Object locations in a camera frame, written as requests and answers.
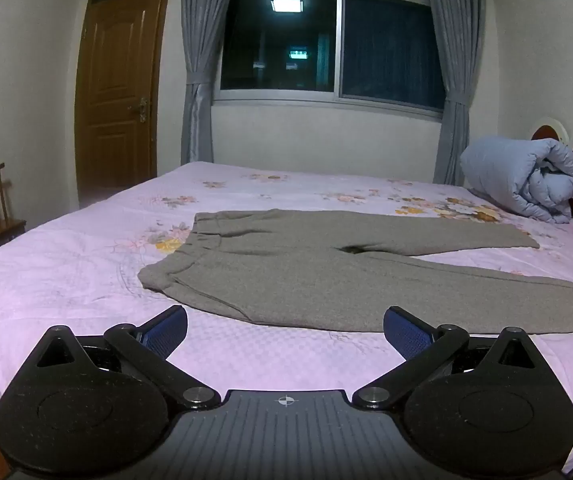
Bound bed with pink floral sheet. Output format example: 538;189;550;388
0;161;573;476

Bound brown wooden door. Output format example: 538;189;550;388
75;0;174;208

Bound rolled light blue duvet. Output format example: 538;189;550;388
460;135;573;224

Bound grey pants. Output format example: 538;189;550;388
138;209;573;336

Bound grey curtain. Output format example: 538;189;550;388
421;0;490;186
180;0;240;165

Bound metal door handle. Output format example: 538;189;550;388
128;97;150;124

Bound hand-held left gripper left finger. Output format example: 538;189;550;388
35;305;222;410

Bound sliding glass window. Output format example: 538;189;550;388
213;0;448;117

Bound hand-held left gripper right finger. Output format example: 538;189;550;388
351;305;540;410

